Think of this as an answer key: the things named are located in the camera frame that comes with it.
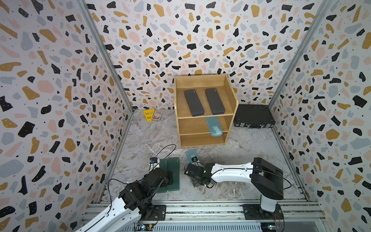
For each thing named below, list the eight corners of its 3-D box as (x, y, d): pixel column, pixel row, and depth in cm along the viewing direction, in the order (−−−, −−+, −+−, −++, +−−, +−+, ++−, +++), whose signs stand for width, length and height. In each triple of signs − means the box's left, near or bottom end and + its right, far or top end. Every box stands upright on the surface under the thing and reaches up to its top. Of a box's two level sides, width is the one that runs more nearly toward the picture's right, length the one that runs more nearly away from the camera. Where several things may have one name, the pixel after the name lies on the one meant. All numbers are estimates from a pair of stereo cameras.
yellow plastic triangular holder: (141, 121, 116) (140, 120, 115) (144, 110, 125) (144, 108, 123) (151, 122, 116) (151, 120, 115) (154, 110, 125) (154, 108, 123)
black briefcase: (235, 129, 113) (237, 123, 108) (230, 107, 128) (232, 102, 123) (272, 129, 113) (276, 123, 108) (263, 107, 128) (266, 102, 123)
